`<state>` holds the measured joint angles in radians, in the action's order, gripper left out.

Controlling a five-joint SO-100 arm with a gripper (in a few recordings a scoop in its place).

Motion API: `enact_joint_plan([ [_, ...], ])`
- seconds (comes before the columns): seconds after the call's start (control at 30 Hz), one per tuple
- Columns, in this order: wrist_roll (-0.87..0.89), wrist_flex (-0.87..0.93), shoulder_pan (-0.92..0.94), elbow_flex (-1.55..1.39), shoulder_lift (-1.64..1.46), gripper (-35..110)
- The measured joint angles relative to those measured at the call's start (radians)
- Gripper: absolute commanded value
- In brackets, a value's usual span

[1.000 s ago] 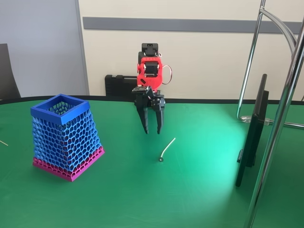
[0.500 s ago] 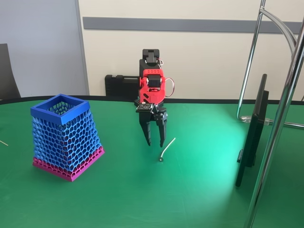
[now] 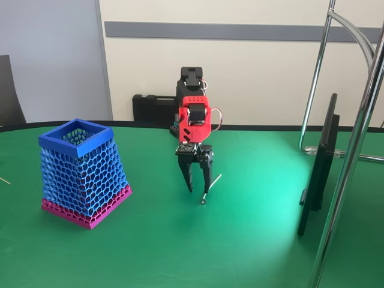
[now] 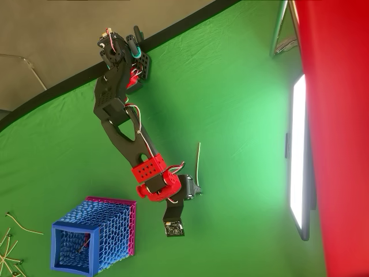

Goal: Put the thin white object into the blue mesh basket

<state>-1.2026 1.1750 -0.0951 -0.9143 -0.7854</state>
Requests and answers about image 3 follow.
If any blue and pink lattice basket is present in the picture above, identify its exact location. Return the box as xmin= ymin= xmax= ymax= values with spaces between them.
xmin=38 ymin=118 xmax=134 ymax=231

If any dark chair backrest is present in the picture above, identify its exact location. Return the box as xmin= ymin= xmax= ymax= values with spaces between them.
xmin=0 ymin=55 xmax=28 ymax=127

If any chrome tube stand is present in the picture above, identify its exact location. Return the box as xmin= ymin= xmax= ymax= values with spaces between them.
xmin=298 ymin=0 xmax=384 ymax=288

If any black monitor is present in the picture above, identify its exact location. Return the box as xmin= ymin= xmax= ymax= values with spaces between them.
xmin=296 ymin=92 xmax=341 ymax=238

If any black plastic tool case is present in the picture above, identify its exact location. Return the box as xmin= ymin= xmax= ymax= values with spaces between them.
xmin=132 ymin=94 xmax=178 ymax=122

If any grey wall guard rail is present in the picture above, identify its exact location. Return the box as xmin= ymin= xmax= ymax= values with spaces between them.
xmin=104 ymin=20 xmax=384 ymax=43

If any green cloth with black rim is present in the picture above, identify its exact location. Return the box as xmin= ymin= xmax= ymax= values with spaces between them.
xmin=0 ymin=119 xmax=384 ymax=288

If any small wrist camera board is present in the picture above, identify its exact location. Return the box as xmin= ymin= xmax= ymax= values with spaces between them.
xmin=175 ymin=143 xmax=197 ymax=156

